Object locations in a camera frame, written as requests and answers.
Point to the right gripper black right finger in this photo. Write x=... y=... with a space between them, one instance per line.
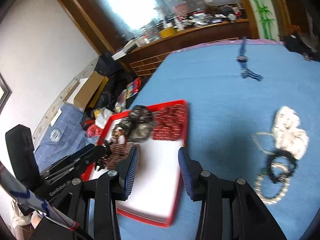
x=230 y=209

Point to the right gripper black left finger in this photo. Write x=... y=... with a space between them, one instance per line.
x=93 y=203

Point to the red plaid scrunchie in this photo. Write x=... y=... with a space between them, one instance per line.
x=118 y=152

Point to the grey organza scrunchie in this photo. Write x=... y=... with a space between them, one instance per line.
x=138 y=125

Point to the red polka dot scrunchie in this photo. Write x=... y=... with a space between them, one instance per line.
x=169 y=123

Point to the white dotted scrunchie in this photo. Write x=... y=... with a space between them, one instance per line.
x=287 y=135

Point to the red white gift box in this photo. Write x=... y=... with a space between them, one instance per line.
x=156 y=189

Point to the blue plaid shirt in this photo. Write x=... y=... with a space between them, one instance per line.
x=63 y=138

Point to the cardboard box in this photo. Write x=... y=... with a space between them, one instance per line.
x=85 y=92

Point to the blue light bedspread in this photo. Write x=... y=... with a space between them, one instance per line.
x=226 y=110

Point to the wooden dresser counter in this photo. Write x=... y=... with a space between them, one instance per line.
x=145 y=60

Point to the blue striped wristwatch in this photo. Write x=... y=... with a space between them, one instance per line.
x=242 y=59

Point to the white flat box on counter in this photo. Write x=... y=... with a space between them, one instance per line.
x=131 y=45

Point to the yellow box on counter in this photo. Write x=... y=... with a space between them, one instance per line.
x=167 y=32

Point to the black clothing pile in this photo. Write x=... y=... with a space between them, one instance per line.
x=295 y=43

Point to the bamboo wall painting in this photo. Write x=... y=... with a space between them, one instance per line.
x=265 y=18

